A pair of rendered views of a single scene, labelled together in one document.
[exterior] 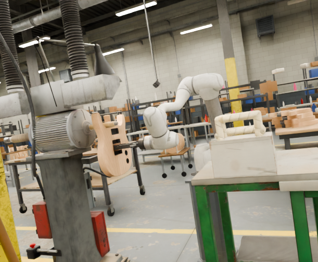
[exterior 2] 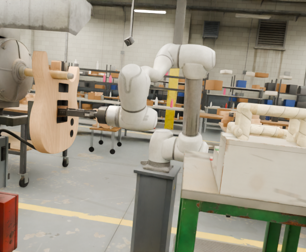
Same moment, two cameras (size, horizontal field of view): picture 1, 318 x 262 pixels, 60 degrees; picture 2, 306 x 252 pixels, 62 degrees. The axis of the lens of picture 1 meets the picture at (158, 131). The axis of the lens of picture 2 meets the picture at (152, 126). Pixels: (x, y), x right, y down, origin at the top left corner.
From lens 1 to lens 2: 0.62 m
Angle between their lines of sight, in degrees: 16
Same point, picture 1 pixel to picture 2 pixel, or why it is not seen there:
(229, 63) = not seen: hidden behind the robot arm
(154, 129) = (132, 98)
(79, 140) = (3, 88)
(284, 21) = (227, 30)
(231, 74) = not seen: hidden behind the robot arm
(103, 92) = (64, 17)
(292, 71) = (222, 78)
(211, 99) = (196, 78)
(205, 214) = (189, 242)
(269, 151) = not seen: outside the picture
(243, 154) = (275, 169)
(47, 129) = not seen: outside the picture
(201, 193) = (192, 211)
